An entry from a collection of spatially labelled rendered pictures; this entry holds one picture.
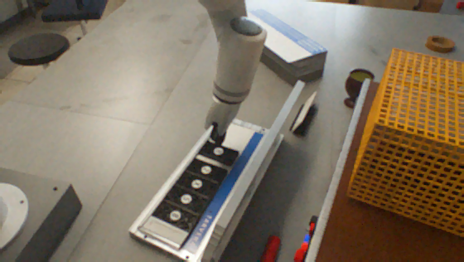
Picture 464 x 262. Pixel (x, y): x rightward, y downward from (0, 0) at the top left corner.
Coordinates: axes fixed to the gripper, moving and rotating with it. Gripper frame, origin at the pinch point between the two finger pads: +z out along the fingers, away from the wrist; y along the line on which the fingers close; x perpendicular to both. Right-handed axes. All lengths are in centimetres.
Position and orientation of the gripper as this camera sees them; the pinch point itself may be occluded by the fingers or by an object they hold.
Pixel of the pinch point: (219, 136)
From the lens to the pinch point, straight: 84.8
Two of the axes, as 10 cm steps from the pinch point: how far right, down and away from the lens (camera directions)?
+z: -1.8, 6.5, 7.3
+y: -4.4, 6.1, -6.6
